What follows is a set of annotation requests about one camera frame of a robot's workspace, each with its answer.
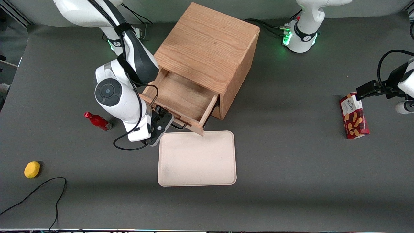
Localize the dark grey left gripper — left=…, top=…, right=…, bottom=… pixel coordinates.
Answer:
left=356, top=62, right=409, bottom=101

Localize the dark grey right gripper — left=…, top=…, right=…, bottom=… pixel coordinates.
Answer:
left=147, top=105, right=175, bottom=147

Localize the oak wooden drawer cabinet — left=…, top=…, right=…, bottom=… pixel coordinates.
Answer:
left=154, top=2, right=260, bottom=120

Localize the red shortbread cookie box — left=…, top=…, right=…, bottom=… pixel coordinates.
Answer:
left=339, top=92, right=370, bottom=140

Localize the beige plastic tray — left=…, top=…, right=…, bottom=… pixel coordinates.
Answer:
left=158, top=130, right=237, bottom=187

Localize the red plastic bottle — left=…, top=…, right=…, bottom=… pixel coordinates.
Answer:
left=84, top=111, right=113, bottom=131

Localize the yellow lemon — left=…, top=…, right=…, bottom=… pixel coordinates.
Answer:
left=24, top=161, right=41, bottom=179

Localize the black left arm wrist cable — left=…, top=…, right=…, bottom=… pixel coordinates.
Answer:
left=377, top=50, right=414, bottom=89

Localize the black arm wrist cable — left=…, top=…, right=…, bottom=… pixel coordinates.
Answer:
left=87, top=0, right=159, bottom=151
left=377, top=50, right=414, bottom=89

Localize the black right arm wrist cable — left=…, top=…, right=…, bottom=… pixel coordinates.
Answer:
left=87, top=0, right=159, bottom=151

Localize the thin black cable on table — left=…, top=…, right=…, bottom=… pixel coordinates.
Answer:
left=0, top=177, right=67, bottom=233

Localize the black base cable bundle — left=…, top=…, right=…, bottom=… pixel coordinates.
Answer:
left=243, top=9, right=303, bottom=37
left=123, top=4, right=154, bottom=41

